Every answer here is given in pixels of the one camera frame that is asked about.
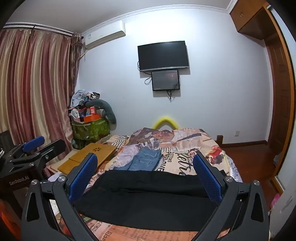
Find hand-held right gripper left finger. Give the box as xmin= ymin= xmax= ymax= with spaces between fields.
xmin=21 ymin=153 xmax=100 ymax=241

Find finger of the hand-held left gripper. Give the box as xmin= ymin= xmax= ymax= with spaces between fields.
xmin=35 ymin=139 xmax=67 ymax=164
xmin=9 ymin=136 xmax=46 ymax=158

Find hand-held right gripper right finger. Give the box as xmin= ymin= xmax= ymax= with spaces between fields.
xmin=193 ymin=152 xmax=270 ymax=241

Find black pants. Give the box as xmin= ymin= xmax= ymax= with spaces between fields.
xmin=74 ymin=170 xmax=226 ymax=232

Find bamboo lap desk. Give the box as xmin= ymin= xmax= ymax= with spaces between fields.
xmin=57 ymin=143 xmax=117 ymax=174

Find green patterned bag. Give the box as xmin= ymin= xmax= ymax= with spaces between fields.
xmin=71 ymin=118 xmax=110 ymax=149

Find printed blanket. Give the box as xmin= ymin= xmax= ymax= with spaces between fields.
xmin=47 ymin=127 xmax=243 ymax=241

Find orange box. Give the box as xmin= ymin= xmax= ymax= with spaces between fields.
xmin=83 ymin=114 xmax=101 ymax=123

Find pile of clothes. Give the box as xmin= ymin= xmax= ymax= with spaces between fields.
xmin=70 ymin=89 xmax=101 ymax=110

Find striped pink curtain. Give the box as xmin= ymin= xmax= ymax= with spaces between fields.
xmin=0 ymin=28 xmax=82 ymax=160

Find folded blue jeans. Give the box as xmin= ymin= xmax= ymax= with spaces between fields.
xmin=120 ymin=147 xmax=162 ymax=172

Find grey plush toy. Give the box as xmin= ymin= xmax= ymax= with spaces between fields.
xmin=89 ymin=99 xmax=117 ymax=125

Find pink cloth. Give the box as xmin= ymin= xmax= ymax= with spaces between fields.
xmin=269 ymin=193 xmax=282 ymax=212

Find yellow foam tube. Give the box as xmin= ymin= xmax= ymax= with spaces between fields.
xmin=152 ymin=115 xmax=179 ymax=129

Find small black monitor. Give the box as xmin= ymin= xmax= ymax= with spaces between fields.
xmin=151 ymin=70 xmax=180 ymax=91

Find wooden door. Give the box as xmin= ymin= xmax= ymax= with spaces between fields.
xmin=264 ymin=5 xmax=296 ymax=186

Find white curtain track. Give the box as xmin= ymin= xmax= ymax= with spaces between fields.
xmin=2 ymin=22 xmax=81 ymax=38

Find white air conditioner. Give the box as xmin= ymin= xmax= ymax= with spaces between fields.
xmin=81 ymin=20 xmax=126 ymax=49

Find wooden overhead cabinet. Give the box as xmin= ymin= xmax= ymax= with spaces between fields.
xmin=230 ymin=0 xmax=271 ymax=41

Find black wall television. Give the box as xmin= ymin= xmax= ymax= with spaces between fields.
xmin=137 ymin=41 xmax=190 ymax=72

